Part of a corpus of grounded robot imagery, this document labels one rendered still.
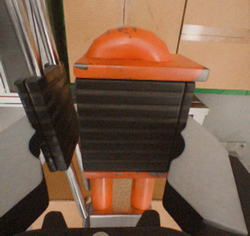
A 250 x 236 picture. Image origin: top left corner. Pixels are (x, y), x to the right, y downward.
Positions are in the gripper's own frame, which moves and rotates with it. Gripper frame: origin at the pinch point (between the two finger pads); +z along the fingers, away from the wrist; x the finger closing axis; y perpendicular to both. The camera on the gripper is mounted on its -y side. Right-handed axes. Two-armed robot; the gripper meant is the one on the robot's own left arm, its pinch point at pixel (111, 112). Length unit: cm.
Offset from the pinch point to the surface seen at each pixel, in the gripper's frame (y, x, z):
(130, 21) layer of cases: -7, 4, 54
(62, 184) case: 28.8, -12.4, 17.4
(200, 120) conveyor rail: 29, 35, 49
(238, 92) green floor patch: 38, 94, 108
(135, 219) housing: 10.8, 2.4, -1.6
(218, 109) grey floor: 53, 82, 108
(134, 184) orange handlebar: 7.2, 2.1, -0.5
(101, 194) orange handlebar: 7.9, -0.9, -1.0
